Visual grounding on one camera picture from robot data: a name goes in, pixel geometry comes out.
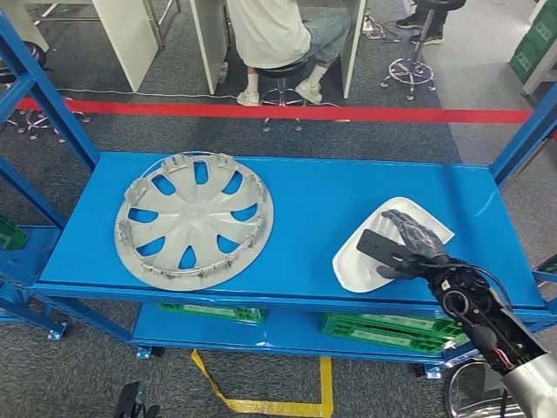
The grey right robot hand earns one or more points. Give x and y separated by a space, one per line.
424 239

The white plastic car part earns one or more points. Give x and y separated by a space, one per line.
357 268

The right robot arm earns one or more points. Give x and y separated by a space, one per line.
487 323

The blue metal shelf rack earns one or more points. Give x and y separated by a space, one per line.
30 254
304 231

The green plastic crate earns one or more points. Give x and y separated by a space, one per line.
10 233
217 313
530 52
392 337

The chrome round base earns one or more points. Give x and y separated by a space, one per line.
466 392

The yellow floor tape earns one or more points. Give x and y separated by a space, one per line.
326 386

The black round stool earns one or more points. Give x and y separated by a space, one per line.
281 70
420 40
38 55

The person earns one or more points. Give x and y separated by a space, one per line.
429 37
266 34

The white power strip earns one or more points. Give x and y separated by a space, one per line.
368 25

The white table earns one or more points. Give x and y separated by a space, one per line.
542 72

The silver wheel hubcap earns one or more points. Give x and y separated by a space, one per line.
191 213

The white desk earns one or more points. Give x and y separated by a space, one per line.
126 40
22 23
209 46

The red barrier tape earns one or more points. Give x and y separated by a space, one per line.
173 109

